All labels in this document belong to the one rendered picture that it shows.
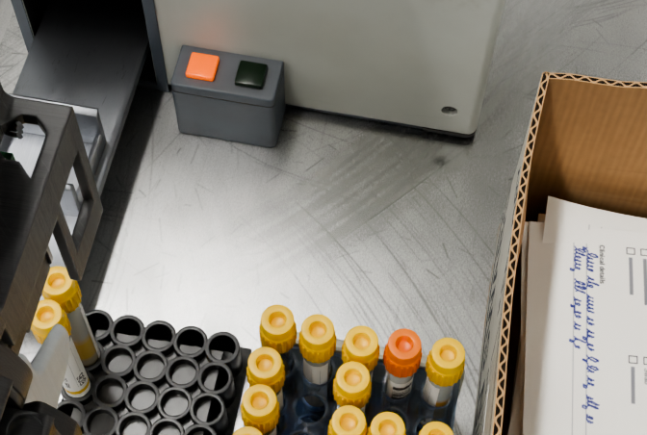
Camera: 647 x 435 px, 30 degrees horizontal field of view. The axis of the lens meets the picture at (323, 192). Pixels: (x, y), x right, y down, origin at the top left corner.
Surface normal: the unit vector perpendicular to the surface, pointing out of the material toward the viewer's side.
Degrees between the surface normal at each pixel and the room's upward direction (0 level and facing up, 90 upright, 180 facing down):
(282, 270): 0
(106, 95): 0
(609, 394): 2
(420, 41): 90
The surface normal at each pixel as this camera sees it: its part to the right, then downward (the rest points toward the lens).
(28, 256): 0.98, 0.16
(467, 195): 0.01, -0.50
